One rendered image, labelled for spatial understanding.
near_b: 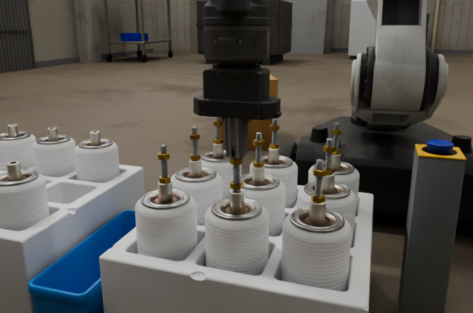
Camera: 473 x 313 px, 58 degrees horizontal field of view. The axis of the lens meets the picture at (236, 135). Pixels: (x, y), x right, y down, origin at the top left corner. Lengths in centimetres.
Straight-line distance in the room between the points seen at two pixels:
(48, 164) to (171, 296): 52
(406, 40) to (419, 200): 39
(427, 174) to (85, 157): 69
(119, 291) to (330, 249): 32
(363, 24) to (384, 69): 588
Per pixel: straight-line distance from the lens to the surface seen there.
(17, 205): 83
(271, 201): 71
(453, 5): 892
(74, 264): 87
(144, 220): 66
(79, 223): 89
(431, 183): 76
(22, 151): 115
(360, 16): 685
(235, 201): 63
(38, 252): 82
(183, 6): 820
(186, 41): 818
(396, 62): 98
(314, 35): 815
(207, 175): 77
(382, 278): 99
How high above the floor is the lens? 52
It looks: 15 degrees down
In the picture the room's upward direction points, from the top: straight up
